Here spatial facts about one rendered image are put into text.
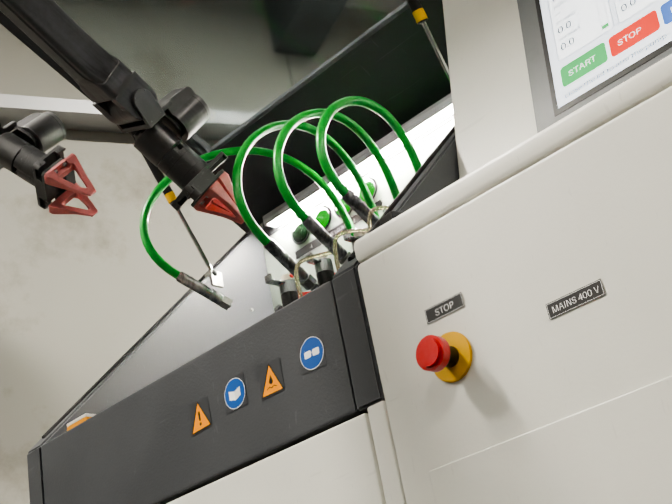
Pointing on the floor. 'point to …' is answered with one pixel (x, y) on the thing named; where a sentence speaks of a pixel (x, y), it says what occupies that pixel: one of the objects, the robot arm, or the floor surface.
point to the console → (534, 301)
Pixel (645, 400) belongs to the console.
